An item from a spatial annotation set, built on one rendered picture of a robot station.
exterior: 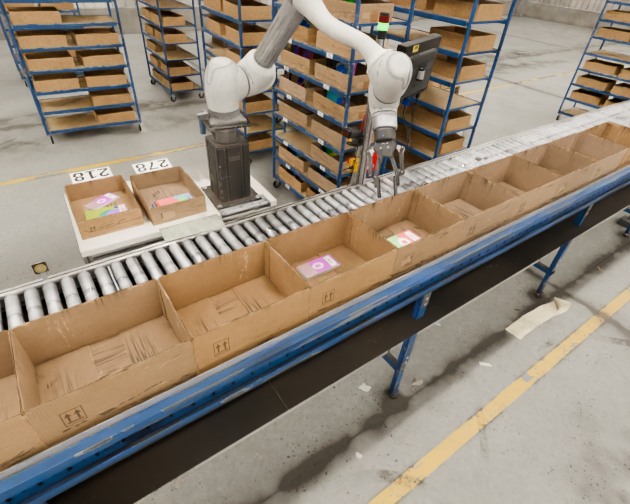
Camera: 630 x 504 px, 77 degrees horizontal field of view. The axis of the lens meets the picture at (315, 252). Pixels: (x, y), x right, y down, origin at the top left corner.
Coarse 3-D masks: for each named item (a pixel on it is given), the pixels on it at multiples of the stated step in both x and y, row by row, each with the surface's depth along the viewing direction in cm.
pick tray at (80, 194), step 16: (112, 176) 214; (80, 192) 209; (96, 192) 214; (112, 192) 218; (128, 192) 212; (80, 208) 204; (128, 208) 207; (80, 224) 180; (96, 224) 184; (112, 224) 189; (128, 224) 193
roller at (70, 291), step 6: (60, 282) 165; (66, 282) 163; (72, 282) 164; (66, 288) 160; (72, 288) 161; (66, 294) 158; (72, 294) 158; (78, 294) 160; (66, 300) 157; (72, 300) 155; (78, 300) 157
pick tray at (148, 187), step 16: (144, 176) 220; (160, 176) 225; (176, 176) 231; (144, 192) 220; (160, 192) 221; (176, 192) 222; (192, 192) 222; (144, 208) 204; (160, 208) 194; (176, 208) 199; (192, 208) 204
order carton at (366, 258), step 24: (336, 216) 160; (288, 240) 151; (312, 240) 159; (336, 240) 168; (360, 240) 162; (384, 240) 149; (360, 264) 136; (384, 264) 145; (312, 288) 127; (336, 288) 135; (360, 288) 144; (312, 312) 134
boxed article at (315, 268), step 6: (318, 258) 161; (324, 258) 161; (330, 258) 161; (306, 264) 157; (312, 264) 158; (318, 264) 158; (324, 264) 158; (330, 264) 158; (336, 264) 159; (300, 270) 154; (306, 270) 155; (312, 270) 155; (318, 270) 155; (324, 270) 155; (330, 270) 157; (306, 276) 152; (312, 276) 153
